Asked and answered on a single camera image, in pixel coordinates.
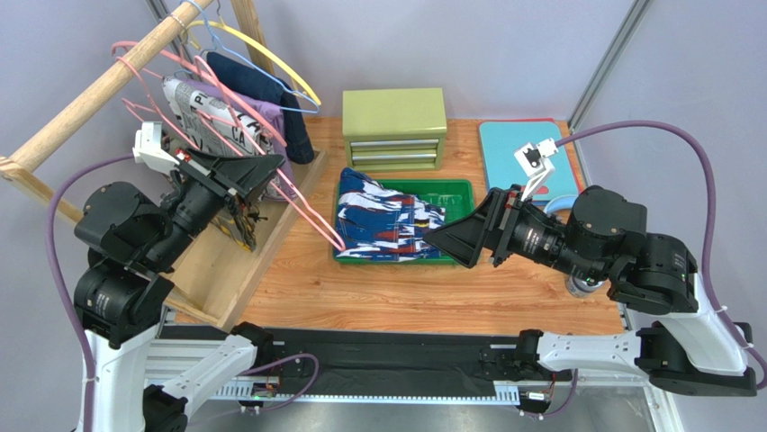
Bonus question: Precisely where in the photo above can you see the dark blue jeans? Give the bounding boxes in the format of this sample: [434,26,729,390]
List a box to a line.
[205,51,314,165]

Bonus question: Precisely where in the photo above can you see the pink hanger with newspaper trousers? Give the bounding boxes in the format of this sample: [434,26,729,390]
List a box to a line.
[111,40,288,149]

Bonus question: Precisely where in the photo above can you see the camouflage trousers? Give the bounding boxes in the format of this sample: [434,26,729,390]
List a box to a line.
[211,196,262,252]

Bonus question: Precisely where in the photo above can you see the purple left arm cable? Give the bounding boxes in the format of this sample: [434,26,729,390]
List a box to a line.
[45,154,321,432]

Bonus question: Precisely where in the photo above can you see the green plastic tray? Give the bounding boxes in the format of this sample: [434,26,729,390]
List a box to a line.
[330,178,474,266]

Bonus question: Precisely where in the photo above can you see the purple trousers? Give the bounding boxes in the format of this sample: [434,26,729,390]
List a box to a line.
[181,78,294,201]

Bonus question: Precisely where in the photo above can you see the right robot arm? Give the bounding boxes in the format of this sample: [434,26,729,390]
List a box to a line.
[425,185,758,397]

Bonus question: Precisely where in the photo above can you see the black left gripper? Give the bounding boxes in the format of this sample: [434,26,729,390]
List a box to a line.
[146,143,287,267]

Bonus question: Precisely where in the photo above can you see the green mini drawer chest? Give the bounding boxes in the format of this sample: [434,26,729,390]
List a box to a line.
[342,87,447,172]

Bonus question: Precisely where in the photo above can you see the light blue headphones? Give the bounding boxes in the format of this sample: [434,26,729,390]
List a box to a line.
[543,195,578,214]

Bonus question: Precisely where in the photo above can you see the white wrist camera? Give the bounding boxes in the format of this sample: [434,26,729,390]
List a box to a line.
[514,138,558,200]
[132,121,178,176]

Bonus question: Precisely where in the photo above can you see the blue white patterned trousers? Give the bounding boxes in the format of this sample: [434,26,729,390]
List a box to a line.
[335,167,446,263]

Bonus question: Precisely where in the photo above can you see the wooden clothes rack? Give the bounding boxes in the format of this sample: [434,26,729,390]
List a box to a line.
[1,1,305,331]

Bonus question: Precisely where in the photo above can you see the yellow hanger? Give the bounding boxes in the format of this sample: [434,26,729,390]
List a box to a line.
[188,20,322,107]

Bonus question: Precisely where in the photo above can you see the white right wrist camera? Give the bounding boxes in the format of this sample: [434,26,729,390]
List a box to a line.
[514,138,558,200]

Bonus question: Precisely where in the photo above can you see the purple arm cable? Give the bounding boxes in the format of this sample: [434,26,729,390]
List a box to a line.
[45,154,321,432]
[554,120,767,420]

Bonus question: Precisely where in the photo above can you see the small blue white can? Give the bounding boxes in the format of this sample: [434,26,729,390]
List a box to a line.
[565,276,603,299]

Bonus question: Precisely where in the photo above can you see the newspaper print trousers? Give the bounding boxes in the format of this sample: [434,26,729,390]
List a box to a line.
[162,76,272,157]

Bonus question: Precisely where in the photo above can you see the light blue cutting board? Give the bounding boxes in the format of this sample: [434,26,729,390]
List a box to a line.
[478,121,582,206]

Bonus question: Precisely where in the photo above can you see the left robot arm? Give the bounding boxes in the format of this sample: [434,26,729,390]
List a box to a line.
[73,150,284,431]

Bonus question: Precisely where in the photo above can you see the pink wire hanger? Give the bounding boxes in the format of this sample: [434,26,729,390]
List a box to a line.
[194,55,347,252]

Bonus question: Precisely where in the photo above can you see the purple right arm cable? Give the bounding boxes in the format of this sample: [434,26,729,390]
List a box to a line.
[554,120,767,420]

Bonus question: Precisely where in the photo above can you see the blue wire hanger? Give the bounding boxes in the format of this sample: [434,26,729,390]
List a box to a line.
[178,1,322,114]

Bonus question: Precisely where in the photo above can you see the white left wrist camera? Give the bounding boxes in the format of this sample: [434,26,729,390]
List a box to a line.
[132,121,178,176]

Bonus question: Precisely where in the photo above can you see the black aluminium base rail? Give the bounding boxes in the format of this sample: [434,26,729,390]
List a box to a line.
[122,323,669,415]

